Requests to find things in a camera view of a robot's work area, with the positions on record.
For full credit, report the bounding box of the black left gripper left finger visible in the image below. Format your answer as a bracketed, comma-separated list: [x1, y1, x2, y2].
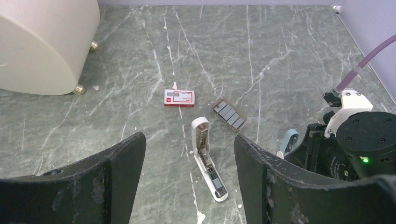
[0, 132, 146, 224]

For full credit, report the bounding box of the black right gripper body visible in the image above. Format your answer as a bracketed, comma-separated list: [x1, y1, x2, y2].
[285, 112, 396, 182]

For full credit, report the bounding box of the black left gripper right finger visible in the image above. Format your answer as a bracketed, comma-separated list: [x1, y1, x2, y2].
[234, 134, 396, 224]

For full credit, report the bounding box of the cardboard tray with staples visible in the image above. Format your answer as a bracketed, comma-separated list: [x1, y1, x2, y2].
[211, 98, 248, 132]

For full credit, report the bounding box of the long white stapler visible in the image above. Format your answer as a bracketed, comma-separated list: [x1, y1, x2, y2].
[191, 117, 228, 203]

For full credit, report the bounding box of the red white staple box sleeve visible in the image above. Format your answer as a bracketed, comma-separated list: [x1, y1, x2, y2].
[164, 89, 195, 107]

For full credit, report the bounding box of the cream cylindrical drum orange rim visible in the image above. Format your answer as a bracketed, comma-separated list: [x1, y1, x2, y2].
[0, 0, 100, 95]

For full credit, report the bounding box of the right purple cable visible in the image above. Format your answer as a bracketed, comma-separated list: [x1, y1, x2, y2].
[335, 34, 396, 93]

